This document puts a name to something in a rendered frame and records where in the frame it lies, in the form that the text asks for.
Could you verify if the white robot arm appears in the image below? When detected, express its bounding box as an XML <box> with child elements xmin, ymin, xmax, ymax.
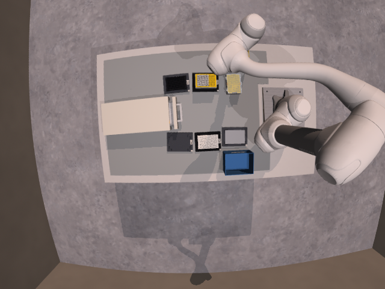
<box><xmin>207</xmin><ymin>13</ymin><xmax>385</xmax><ymax>185</ymax></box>

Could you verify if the blue waste bin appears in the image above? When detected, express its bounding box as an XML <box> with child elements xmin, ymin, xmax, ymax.
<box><xmin>223</xmin><ymin>150</ymin><xmax>254</xmax><ymax>176</ymax></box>

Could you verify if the black flat plate with pegs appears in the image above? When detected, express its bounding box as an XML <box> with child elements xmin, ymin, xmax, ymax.
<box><xmin>167</xmin><ymin>132</ymin><xmax>193</xmax><ymax>152</ymax></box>

